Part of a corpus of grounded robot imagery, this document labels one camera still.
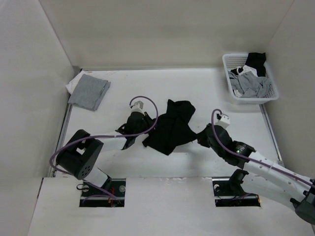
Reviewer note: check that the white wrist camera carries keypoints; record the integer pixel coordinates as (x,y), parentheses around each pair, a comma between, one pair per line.
(223,120)
(137,107)

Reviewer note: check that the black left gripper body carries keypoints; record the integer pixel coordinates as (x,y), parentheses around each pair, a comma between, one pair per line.
(145,126)

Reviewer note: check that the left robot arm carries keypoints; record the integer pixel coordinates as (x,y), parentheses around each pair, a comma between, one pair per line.
(79,159)

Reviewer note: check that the white tank top in basket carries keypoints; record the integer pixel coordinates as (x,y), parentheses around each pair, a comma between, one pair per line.
(243,81)

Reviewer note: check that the black tank top in basket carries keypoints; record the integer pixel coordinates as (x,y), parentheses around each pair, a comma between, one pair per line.
(257,61)

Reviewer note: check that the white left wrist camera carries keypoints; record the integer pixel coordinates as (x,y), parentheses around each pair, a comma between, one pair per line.
(137,107)

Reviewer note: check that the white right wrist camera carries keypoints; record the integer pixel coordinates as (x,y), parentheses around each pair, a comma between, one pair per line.
(223,120)

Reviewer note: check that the folded grey tank top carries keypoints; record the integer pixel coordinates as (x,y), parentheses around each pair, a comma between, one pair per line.
(89,92)

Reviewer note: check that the black tank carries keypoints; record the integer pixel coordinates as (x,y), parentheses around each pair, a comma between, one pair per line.
(172,128)
(257,61)

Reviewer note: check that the grey tank top in basket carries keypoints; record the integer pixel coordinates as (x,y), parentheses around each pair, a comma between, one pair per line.
(263,85)

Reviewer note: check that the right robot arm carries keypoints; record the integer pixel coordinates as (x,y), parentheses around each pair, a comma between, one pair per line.
(258,175)

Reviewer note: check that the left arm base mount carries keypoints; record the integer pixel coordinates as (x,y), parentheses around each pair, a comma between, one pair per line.
(93,197)

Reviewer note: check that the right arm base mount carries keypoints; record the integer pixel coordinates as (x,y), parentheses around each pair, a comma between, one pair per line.
(229,193)

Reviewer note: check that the white plastic laundry basket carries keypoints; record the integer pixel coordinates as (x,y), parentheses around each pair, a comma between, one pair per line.
(231,62)

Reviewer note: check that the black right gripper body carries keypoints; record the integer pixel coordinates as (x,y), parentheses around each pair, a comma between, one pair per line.
(204,140)

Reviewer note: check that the folded white tank top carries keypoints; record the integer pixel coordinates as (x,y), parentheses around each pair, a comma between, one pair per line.
(70,87)

